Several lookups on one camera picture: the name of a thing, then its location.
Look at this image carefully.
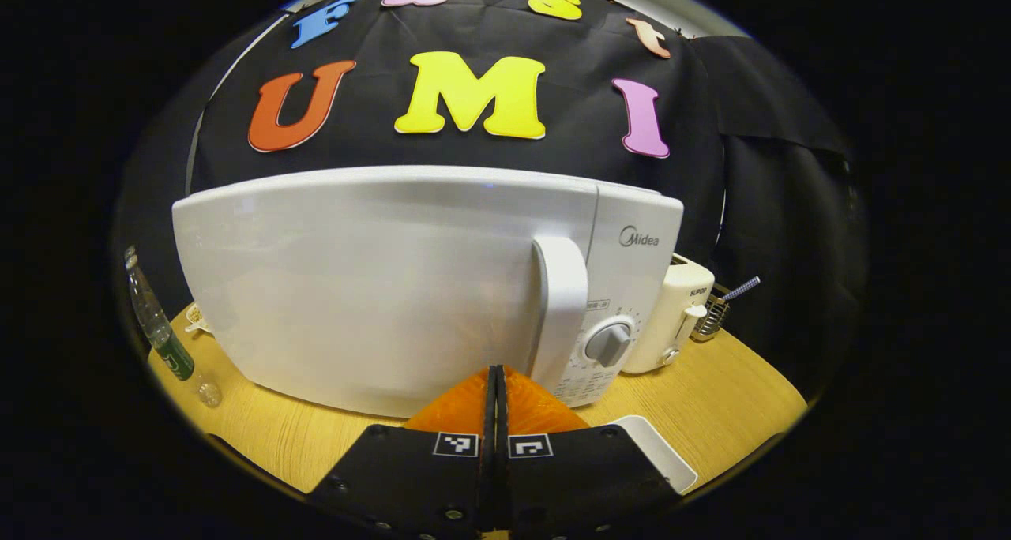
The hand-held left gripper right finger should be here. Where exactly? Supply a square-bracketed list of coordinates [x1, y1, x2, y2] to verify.
[496, 365, 685, 540]

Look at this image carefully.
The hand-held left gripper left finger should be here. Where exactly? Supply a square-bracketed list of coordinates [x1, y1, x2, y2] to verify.
[306, 365, 498, 540]

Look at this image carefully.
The white microwave oven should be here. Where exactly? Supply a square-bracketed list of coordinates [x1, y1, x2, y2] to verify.
[172, 165, 685, 420]

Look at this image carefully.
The small white plastic tray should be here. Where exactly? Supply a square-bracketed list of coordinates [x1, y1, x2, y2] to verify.
[607, 414, 700, 496]

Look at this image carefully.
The cream white toaster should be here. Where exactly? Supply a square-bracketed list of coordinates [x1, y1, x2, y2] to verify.
[622, 253, 716, 376]

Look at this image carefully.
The clear bottle with green label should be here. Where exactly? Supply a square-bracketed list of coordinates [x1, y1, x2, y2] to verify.
[123, 245, 224, 409]

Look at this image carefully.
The black backdrop cloth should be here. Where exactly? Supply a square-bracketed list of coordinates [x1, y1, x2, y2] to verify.
[117, 0, 871, 387]

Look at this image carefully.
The metal wire basket holder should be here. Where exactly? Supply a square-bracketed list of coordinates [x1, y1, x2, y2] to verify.
[692, 283, 732, 343]

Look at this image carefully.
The metal-handled utensil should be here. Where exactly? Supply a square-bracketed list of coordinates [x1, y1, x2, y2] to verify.
[720, 276, 762, 303]

